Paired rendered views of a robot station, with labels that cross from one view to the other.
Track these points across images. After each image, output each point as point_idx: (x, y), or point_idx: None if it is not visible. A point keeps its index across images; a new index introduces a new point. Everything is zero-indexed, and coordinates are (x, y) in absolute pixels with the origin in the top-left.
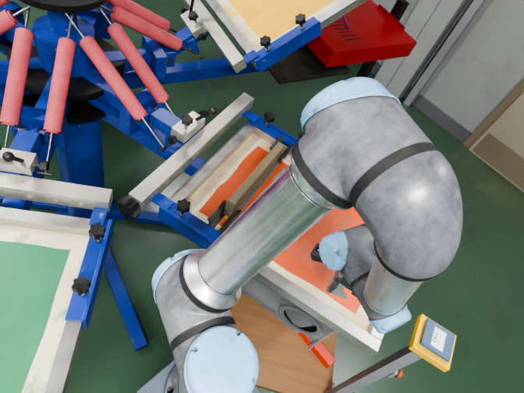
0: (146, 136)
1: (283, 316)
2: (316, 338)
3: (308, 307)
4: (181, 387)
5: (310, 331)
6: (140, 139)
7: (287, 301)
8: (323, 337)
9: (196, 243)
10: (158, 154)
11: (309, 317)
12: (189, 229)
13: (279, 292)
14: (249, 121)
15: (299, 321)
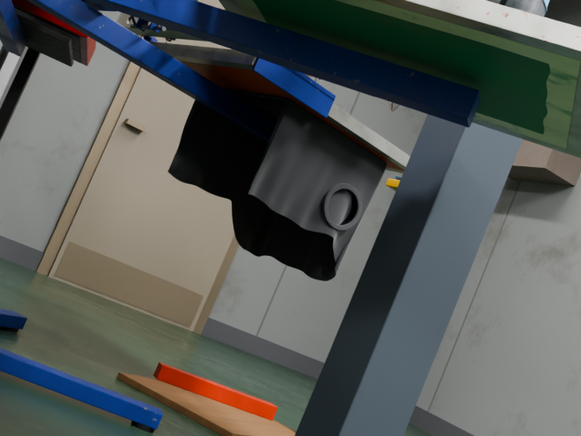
0: (117, 22)
1: (328, 212)
2: (347, 240)
3: (381, 139)
4: (525, 9)
5: (348, 222)
6: (104, 28)
7: (333, 181)
8: (357, 225)
9: (292, 93)
10: (127, 50)
11: (354, 190)
12: (291, 72)
13: (360, 132)
14: (152, 39)
15: (339, 213)
